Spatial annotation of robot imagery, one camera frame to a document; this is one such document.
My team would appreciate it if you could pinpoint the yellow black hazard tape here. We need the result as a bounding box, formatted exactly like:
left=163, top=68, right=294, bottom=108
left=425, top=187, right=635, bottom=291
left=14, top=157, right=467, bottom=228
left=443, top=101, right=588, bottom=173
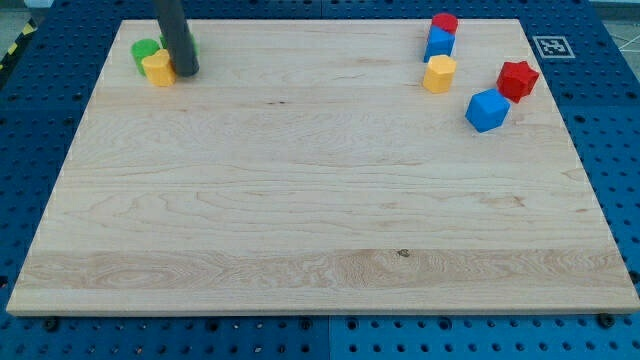
left=1, top=18, right=38, bottom=75

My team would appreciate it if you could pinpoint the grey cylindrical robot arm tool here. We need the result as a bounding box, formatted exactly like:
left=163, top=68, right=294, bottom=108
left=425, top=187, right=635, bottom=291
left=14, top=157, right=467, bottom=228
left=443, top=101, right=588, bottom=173
left=153, top=0, right=199, bottom=77

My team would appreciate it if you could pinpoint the green cylinder block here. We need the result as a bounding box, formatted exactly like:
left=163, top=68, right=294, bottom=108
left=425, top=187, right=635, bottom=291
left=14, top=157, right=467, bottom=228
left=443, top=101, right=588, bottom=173
left=130, top=38, right=160, bottom=76

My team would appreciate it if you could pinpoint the yellow hexagon block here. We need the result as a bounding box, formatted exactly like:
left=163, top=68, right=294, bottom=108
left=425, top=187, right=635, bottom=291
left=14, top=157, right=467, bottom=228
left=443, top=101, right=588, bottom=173
left=422, top=55, right=457, bottom=94

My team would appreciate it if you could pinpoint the yellow heart block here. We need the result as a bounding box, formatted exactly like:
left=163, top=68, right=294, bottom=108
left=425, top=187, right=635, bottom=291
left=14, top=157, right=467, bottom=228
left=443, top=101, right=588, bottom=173
left=141, top=49, right=177, bottom=87

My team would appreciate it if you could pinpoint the blue cube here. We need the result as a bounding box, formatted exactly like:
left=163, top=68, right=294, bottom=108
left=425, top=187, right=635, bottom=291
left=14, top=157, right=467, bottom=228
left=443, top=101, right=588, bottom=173
left=465, top=88, right=511, bottom=133

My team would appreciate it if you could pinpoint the blue wedge block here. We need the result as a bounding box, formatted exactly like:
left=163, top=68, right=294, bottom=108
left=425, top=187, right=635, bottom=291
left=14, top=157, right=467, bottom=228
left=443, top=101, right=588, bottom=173
left=423, top=25, right=455, bottom=63

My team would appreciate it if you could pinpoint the green block behind tool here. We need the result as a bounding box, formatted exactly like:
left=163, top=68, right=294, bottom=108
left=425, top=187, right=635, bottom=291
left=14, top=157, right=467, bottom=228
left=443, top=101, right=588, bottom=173
left=159, top=33, right=199, bottom=56

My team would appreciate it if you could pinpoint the wooden board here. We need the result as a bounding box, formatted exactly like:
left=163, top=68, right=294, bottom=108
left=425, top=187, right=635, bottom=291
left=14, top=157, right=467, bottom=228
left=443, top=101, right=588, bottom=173
left=7, top=19, right=639, bottom=316

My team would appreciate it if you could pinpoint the red cylinder block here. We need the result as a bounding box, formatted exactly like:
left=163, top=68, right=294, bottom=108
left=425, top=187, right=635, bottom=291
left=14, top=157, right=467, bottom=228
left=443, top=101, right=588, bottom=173
left=431, top=12, right=459, bottom=35

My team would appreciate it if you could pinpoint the red star block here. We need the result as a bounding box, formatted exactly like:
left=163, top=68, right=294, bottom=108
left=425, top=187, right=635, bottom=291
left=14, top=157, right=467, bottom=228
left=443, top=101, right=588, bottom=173
left=496, top=61, right=540, bottom=103

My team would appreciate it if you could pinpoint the white fiducial marker tag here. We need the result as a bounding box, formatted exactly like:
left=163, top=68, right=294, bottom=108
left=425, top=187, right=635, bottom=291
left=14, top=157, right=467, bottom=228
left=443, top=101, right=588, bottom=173
left=532, top=35, right=575, bottom=59

